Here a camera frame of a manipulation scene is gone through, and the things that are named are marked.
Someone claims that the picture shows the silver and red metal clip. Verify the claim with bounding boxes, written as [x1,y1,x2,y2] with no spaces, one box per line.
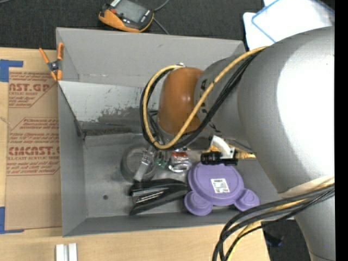
[167,150,191,173]

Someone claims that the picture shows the black cylinder on white bracket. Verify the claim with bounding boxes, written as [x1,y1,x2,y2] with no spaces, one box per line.
[200,135,239,166]

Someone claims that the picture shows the purple mouse-shaped plate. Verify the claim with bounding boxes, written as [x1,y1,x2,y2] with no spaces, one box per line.
[183,161,260,217]

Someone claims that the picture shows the grey metal bin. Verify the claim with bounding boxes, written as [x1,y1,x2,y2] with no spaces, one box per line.
[55,27,285,238]

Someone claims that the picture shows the black stapler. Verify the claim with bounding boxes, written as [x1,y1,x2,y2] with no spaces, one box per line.
[128,178,191,216]

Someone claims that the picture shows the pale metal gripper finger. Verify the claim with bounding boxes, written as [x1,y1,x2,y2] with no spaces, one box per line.
[133,147,153,182]

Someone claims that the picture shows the brown cardboard board red print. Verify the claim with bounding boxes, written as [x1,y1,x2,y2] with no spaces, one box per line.
[0,47,64,234]

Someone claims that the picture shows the clear tape roll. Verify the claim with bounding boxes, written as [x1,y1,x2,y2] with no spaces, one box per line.
[120,144,159,182]

